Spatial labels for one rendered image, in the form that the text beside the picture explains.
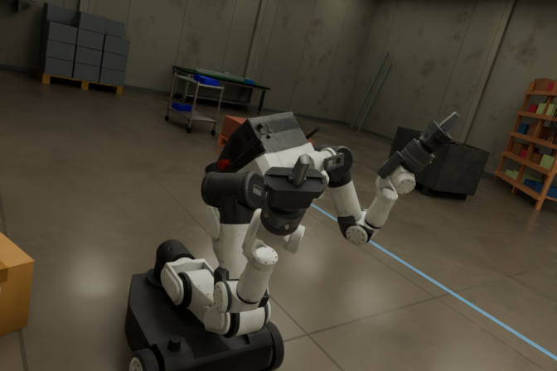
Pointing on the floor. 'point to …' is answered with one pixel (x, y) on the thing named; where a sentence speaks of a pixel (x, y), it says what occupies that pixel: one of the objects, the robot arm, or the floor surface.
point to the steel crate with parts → (446, 166)
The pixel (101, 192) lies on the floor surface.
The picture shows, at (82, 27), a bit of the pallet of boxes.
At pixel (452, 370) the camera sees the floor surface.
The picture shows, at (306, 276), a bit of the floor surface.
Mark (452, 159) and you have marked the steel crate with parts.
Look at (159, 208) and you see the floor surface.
